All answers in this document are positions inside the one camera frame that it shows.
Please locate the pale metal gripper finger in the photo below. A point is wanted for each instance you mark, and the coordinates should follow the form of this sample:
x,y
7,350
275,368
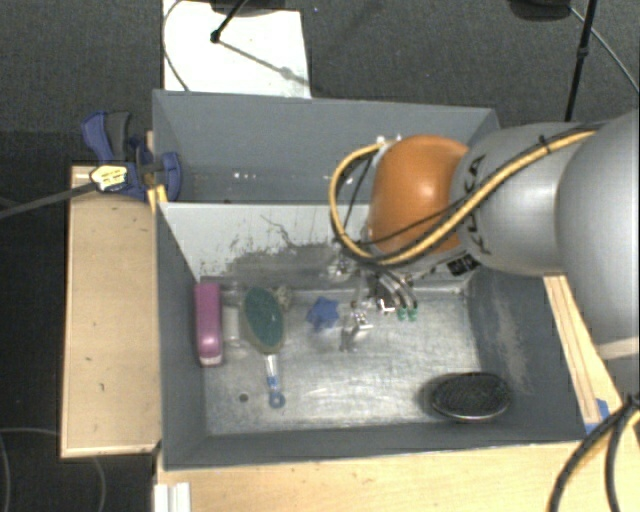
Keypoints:
x,y
365,321
348,339

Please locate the blue star-shaped toy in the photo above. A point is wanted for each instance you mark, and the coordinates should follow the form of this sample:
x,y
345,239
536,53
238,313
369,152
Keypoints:
x,y
322,312

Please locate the grey metal bin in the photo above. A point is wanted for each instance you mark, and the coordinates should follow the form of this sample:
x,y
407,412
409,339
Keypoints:
x,y
350,390

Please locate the clear glass jar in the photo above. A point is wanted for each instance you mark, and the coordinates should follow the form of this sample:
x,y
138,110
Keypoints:
x,y
232,320

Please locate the pale wood board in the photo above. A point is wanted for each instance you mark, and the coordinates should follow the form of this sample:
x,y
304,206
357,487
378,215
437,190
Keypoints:
x,y
110,325

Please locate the black cylinder on white bracket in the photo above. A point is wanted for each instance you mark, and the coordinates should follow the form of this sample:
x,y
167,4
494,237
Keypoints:
x,y
461,265

